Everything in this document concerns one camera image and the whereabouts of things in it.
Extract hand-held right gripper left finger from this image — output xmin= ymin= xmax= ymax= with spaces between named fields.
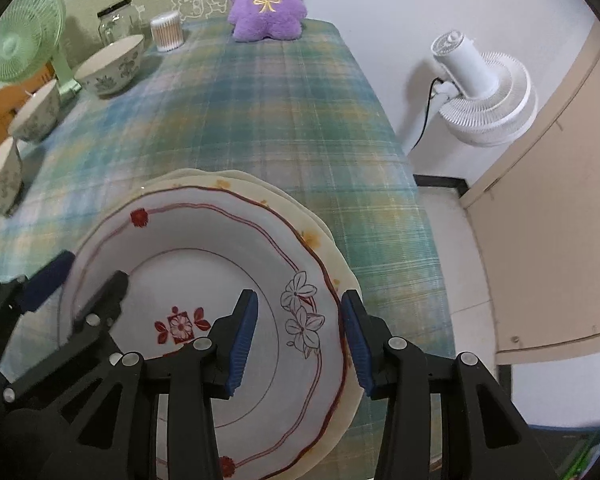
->
xmin=70 ymin=289 xmax=259 ymax=480

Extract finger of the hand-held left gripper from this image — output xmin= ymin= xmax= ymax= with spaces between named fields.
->
xmin=2 ymin=270 xmax=131 ymax=405
xmin=0 ymin=251 xmax=76 ymax=361

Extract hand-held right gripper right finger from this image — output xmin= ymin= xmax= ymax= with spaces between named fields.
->
xmin=341 ymin=290 xmax=561 ymax=480

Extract white red-rimmed plate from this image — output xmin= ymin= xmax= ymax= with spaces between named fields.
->
xmin=57 ymin=185 xmax=353 ymax=480

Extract cream floral ceramic bowl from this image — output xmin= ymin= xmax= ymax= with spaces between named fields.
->
xmin=74 ymin=34 xmax=146 ymax=99
xmin=0 ymin=137 xmax=25 ymax=218
xmin=7 ymin=79 xmax=62 ymax=143

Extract small yellow floral plate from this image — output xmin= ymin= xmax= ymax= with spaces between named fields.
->
xmin=145 ymin=170 xmax=341 ymax=311

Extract green desk fan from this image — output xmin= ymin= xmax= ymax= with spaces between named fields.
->
xmin=0 ymin=0 xmax=83 ymax=106

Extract beige door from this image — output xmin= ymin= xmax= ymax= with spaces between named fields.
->
xmin=460 ymin=25 xmax=600 ymax=366

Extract blue green cloth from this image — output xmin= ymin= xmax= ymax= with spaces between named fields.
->
xmin=530 ymin=422 xmax=600 ymax=480

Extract glass jar with red lid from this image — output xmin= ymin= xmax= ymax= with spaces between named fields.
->
xmin=97 ymin=0 xmax=137 ymax=47

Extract cotton swab container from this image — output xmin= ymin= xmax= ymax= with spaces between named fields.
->
xmin=150 ymin=11 xmax=186 ymax=53

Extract white floor fan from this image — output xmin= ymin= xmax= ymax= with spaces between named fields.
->
xmin=402 ymin=30 xmax=538 ymax=156

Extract purple plush rabbit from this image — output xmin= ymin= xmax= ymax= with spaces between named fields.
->
xmin=227 ymin=0 xmax=308 ymax=43

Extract black fan cable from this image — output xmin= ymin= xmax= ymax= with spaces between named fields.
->
xmin=410 ymin=77 xmax=443 ymax=151

